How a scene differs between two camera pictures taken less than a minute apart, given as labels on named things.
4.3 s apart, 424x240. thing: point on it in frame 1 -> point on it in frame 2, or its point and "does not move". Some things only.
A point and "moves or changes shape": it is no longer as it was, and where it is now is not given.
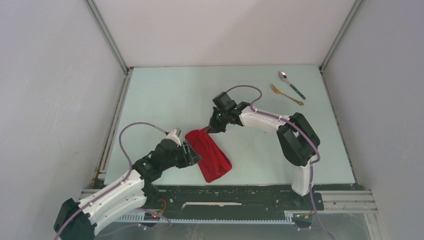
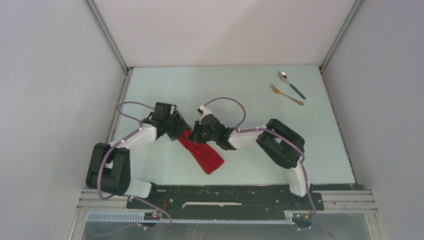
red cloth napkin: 214,163 moves or changes shape
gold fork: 277,91 does not move
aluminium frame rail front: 359,201 does not move
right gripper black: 213,127 -> 195,136
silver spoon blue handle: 283,76 does not move
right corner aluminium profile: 342,138 does not move
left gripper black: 190,158 -> 181,126
